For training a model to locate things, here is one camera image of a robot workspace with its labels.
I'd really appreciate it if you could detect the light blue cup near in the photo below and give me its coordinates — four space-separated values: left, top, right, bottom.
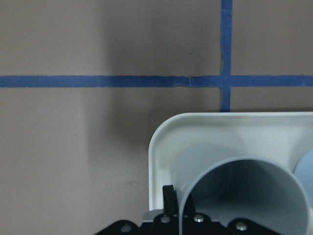
293 150 313 209

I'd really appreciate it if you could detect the cream serving tray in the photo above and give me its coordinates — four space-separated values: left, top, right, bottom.
148 112 313 210

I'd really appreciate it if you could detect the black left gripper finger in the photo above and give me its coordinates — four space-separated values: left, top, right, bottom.
162 185 178 215

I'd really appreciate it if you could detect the grey ikea cup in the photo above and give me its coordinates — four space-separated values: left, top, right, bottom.
172 143 311 235

